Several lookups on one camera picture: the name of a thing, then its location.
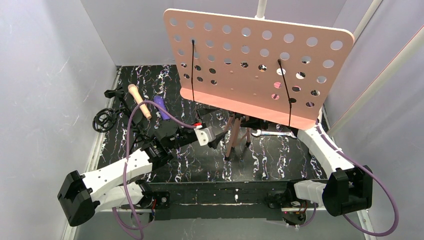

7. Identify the silver open-end wrench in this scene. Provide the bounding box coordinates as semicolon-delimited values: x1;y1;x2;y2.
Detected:
250;129;297;139

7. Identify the black tripod mic stand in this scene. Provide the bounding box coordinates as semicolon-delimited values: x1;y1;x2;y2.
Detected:
92;103;151;145

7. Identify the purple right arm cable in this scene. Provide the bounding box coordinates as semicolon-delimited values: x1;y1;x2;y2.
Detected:
314;119;400;238

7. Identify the white PVC pipe frame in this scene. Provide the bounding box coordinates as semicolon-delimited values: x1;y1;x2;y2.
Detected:
255;0;267;19

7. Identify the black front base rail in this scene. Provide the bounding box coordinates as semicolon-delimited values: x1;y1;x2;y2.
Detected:
135;180;313;221

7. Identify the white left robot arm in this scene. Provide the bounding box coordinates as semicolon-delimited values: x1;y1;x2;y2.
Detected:
57;116;227;227

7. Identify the black round-base mic stand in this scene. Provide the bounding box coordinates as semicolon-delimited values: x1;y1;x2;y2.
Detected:
104;87;143;127

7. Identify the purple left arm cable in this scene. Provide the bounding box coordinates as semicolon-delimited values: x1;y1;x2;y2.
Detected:
111;100;203;240

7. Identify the pink microphone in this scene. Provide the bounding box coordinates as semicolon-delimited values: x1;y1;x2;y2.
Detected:
128;84;152;120

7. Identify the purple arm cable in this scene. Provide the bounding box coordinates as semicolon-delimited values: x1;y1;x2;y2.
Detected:
111;100;203;240
314;119;400;238

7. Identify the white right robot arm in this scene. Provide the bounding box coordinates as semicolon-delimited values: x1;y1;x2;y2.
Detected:
241;119;373;217

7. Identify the purple microphone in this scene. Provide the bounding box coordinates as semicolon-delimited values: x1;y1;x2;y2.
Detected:
153;95;170;120

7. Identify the pink tripod music stand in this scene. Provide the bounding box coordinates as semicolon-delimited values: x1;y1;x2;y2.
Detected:
162;8;355;162

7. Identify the white wall pipe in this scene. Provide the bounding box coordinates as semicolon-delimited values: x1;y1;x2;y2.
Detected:
353;0;383;43

